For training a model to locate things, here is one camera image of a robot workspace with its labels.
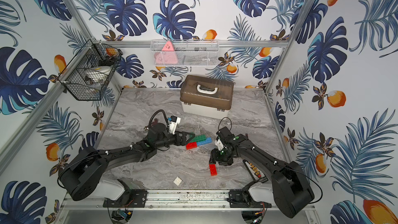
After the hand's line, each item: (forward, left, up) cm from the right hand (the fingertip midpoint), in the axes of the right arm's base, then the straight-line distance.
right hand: (214, 161), depth 82 cm
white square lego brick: (-9, +19, -3) cm, 21 cm away
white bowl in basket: (+33, +61, +31) cm, 76 cm away
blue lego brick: (+14, +3, -3) cm, 14 cm away
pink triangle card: (+50, +27, +32) cm, 65 cm away
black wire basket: (+28, +70, +33) cm, 82 cm away
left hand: (+11, +13, +11) cm, 20 cm away
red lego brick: (+10, +13, -2) cm, 16 cm away
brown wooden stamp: (+22, +42, -3) cm, 48 cm away
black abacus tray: (-5, -21, -4) cm, 22 cm away
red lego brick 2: (-3, +1, -4) cm, 5 cm away
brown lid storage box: (+32, +4, +16) cm, 36 cm away
